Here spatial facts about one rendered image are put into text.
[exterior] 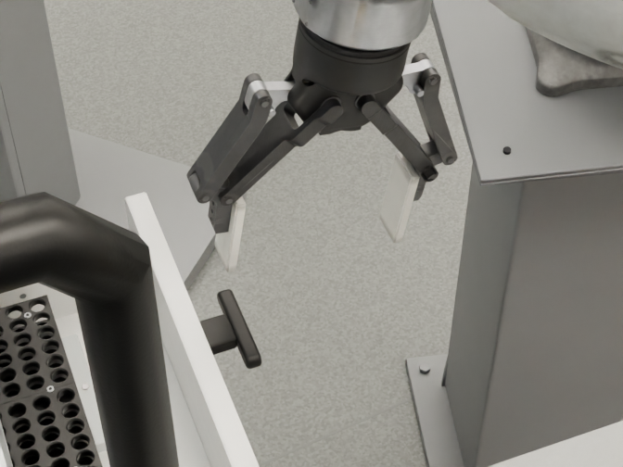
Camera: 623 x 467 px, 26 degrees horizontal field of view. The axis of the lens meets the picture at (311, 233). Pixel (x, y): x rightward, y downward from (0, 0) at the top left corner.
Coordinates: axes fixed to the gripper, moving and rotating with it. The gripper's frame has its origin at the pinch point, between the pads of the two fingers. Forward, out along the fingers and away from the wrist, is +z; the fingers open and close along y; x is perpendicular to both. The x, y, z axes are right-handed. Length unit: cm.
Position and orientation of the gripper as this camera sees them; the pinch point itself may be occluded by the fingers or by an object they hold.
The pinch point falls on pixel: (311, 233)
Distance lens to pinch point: 102.0
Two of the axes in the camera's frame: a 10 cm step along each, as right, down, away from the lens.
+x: 3.5, 7.0, -6.2
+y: -9.2, 1.5, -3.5
